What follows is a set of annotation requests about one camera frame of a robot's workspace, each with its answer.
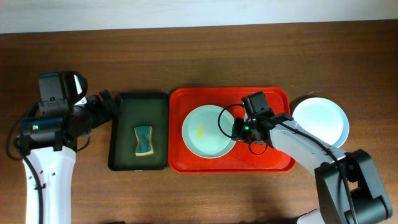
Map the white plate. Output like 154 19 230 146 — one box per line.
333 136 347 147

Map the light blue plate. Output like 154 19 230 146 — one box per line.
292 97 349 145

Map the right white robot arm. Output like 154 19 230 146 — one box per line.
232 113 392 224

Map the green yellow sponge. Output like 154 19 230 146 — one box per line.
134 126 154 156

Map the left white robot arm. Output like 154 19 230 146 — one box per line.
14 90 117 223

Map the mint green plate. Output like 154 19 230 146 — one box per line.
182 105 236 159

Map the dark green tray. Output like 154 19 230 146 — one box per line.
108 92 169 171

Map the red tray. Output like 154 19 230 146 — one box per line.
169 86 296 174

